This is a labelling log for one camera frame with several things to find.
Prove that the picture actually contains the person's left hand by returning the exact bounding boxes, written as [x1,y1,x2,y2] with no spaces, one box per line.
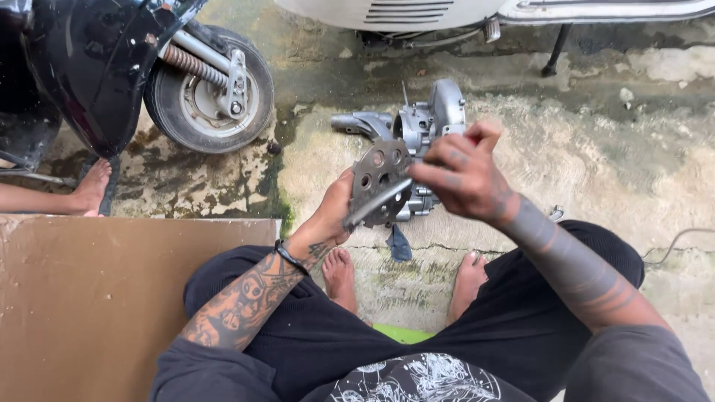
[299,167,358,250]

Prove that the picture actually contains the person's right hand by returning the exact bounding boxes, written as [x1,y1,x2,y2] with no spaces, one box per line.
[406,121,517,226]

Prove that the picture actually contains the grey metal file tool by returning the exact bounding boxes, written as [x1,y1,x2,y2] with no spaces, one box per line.
[342,178,415,231]

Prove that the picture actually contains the round perforated metal clutch plate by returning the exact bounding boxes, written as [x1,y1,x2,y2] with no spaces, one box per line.
[349,138,415,229]

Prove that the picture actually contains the dark blue rag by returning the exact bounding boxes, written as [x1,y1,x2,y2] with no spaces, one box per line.
[385,223,413,263]

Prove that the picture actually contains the person's left foot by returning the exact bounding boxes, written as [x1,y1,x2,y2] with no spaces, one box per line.
[321,247,359,316]

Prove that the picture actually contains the grey metal engine casing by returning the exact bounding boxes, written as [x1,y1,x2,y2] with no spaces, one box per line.
[331,78,468,223]

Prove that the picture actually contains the person's black shorts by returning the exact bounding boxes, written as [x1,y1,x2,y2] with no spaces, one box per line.
[183,219,646,402]

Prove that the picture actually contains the person's right foot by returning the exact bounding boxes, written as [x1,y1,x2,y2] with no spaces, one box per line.
[446,251,490,327]

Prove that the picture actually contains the green plastic stool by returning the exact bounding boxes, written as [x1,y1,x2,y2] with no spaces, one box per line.
[371,323,436,345]

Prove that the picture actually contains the scooter front wheel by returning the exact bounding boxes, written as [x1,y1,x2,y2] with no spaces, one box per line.
[143,25,276,155]

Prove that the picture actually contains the person's grey printed shirt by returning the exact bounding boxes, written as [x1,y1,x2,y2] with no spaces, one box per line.
[149,325,711,402]

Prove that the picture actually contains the white scooter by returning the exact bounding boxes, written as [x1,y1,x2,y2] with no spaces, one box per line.
[274,0,715,44]

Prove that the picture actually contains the black sandal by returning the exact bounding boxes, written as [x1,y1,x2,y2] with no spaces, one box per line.
[78,154,121,217]

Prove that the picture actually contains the black scooter kickstand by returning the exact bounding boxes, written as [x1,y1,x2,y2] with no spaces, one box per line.
[541,23,574,78]

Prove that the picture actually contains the brown cardboard sheet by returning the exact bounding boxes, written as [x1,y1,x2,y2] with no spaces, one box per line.
[0,214,282,402]

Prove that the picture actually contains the black scooter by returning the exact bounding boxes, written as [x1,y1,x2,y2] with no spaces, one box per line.
[0,0,209,174]

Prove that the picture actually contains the black wrist bracelet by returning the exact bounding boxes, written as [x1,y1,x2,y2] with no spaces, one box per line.
[273,239,311,277]

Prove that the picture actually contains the grey cable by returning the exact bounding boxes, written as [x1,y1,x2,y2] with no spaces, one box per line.
[642,227,715,265]

